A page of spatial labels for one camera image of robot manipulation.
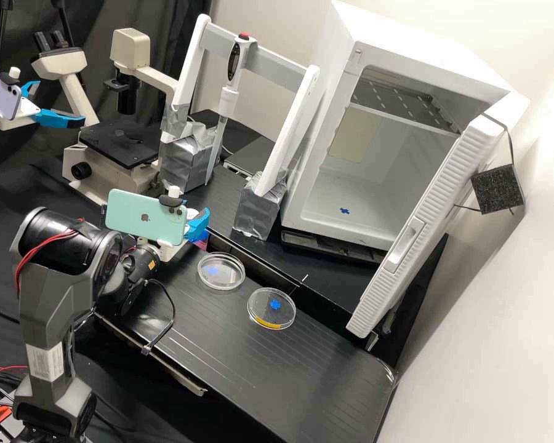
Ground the petri dish lid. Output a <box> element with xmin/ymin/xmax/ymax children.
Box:
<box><xmin>246</xmin><ymin>286</ymin><xmax>298</xmax><ymax>332</ymax></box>

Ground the black platform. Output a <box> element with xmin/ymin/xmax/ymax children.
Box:
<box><xmin>202</xmin><ymin>159</ymin><xmax>449</xmax><ymax>371</ymax></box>
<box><xmin>91</xmin><ymin>229</ymin><xmax>399</xmax><ymax>443</ymax></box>

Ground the white pipette stand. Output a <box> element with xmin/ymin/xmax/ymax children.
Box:
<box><xmin>158</xmin><ymin>12</ymin><xmax>323</xmax><ymax>242</ymax></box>

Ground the incubator door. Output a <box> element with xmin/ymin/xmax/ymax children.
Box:
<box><xmin>345</xmin><ymin>91</ymin><xmax>532</xmax><ymax>340</ymax></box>

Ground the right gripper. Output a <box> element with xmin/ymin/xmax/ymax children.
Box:
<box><xmin>135</xmin><ymin>207</ymin><xmax>211</xmax><ymax>265</ymax></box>

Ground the right wrist camera phone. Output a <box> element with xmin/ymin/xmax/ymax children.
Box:
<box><xmin>106</xmin><ymin>183</ymin><xmax>189</xmax><ymax>247</ymax></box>

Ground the cream microscope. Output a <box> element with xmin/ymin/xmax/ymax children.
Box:
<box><xmin>30</xmin><ymin>26</ymin><xmax>182</xmax><ymax>208</ymax></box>

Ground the petri dish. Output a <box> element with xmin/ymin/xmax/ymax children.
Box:
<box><xmin>197</xmin><ymin>250</ymin><xmax>247</xmax><ymax>292</ymax></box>

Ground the white incubator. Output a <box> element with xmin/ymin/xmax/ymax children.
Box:
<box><xmin>280</xmin><ymin>0</ymin><xmax>513</xmax><ymax>253</ymax></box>

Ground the black tray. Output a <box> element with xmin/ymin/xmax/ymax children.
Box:
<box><xmin>280</xmin><ymin>228</ymin><xmax>391</xmax><ymax>267</ymax></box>

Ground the pipette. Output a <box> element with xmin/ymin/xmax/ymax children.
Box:
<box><xmin>206</xmin><ymin>31</ymin><xmax>259</xmax><ymax>181</ymax></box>

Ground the red wire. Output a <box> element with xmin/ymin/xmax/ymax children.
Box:
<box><xmin>0</xmin><ymin>365</ymin><xmax>30</xmax><ymax>391</ymax></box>

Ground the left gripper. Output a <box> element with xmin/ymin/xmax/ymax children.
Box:
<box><xmin>0</xmin><ymin>80</ymin><xmax>87</xmax><ymax>132</ymax></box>

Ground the black cable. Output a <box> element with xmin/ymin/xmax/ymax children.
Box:
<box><xmin>140</xmin><ymin>278</ymin><xmax>177</xmax><ymax>357</ymax></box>

